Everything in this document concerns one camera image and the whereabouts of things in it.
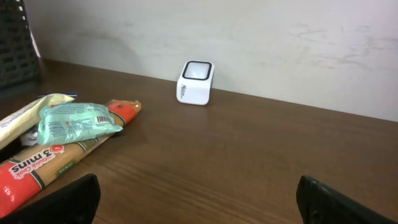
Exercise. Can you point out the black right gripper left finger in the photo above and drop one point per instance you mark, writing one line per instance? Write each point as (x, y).
(75, 203)

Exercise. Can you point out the white barcode scanner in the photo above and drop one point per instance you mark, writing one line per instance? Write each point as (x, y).
(195, 82)

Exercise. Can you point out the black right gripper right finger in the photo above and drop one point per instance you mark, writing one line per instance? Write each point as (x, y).
(321, 204)

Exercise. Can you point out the teal tissue pack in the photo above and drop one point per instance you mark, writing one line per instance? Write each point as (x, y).
(29, 138)

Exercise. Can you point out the orange spaghetti pack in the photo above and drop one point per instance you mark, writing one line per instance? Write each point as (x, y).
(33, 169)

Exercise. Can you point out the dark grey plastic basket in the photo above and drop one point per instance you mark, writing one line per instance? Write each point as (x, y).
(19, 60)

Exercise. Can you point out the mint green wipes pack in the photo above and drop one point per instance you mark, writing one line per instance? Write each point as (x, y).
(74, 122)

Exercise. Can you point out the cream blue snack bag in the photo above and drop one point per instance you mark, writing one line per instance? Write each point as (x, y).
(20, 121)

